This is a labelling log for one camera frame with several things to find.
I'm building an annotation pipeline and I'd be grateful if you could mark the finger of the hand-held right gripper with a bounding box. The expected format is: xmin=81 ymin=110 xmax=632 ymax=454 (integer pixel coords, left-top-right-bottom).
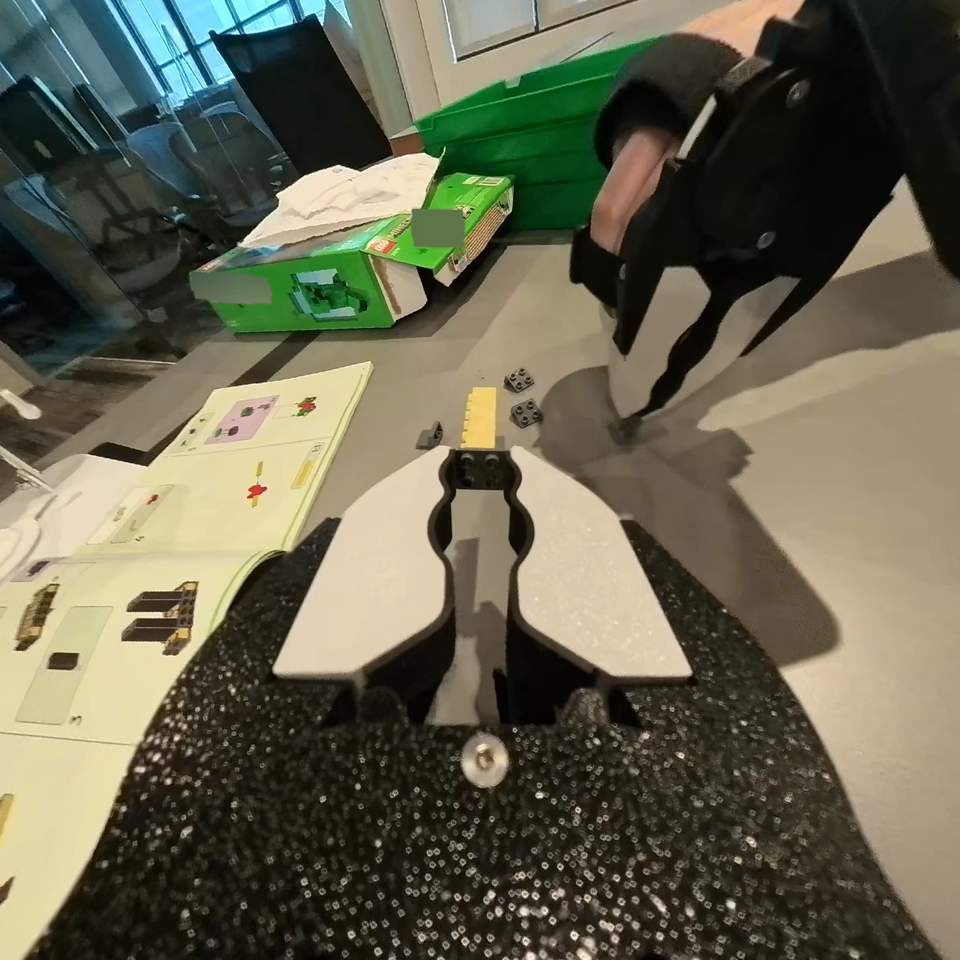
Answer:
xmin=601 ymin=298 xmax=704 ymax=423
xmin=643 ymin=274 xmax=801 ymax=419

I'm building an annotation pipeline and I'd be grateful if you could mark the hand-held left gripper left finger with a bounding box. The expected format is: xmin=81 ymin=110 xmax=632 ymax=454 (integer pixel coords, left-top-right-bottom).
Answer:
xmin=272 ymin=448 xmax=459 ymax=689

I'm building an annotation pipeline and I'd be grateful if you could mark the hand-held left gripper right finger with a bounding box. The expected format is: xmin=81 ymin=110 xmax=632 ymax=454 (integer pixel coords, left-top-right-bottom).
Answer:
xmin=504 ymin=447 xmax=694 ymax=689

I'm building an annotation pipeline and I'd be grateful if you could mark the black square toy brick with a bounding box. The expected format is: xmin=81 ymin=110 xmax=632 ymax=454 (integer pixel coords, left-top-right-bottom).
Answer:
xmin=449 ymin=449 xmax=519 ymax=493

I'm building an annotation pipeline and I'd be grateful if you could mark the yellow toy brick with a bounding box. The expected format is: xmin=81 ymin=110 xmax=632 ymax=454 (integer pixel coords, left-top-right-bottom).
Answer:
xmin=453 ymin=385 xmax=501 ymax=453

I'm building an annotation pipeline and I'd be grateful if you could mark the grey desk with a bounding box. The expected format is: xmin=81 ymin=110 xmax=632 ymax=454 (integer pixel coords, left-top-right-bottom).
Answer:
xmin=0 ymin=176 xmax=960 ymax=849

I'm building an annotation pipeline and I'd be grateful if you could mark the pale green instruction booklet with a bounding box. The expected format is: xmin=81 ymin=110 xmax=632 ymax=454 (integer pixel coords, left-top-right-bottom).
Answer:
xmin=0 ymin=361 xmax=375 ymax=909

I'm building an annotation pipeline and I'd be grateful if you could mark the green plastic bin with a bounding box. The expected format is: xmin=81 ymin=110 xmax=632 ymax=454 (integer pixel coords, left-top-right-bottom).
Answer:
xmin=411 ymin=35 xmax=669 ymax=234

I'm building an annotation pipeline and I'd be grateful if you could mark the green toy box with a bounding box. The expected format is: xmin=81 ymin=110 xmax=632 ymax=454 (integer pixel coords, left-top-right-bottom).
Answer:
xmin=188 ymin=171 xmax=517 ymax=333

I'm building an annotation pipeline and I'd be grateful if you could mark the torn white paper bag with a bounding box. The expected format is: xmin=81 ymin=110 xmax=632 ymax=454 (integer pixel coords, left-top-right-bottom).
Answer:
xmin=239 ymin=153 xmax=444 ymax=251

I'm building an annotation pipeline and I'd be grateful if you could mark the grey office chair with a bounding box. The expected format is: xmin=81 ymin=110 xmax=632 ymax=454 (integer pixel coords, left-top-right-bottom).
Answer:
xmin=123 ymin=101 xmax=290 ymax=249

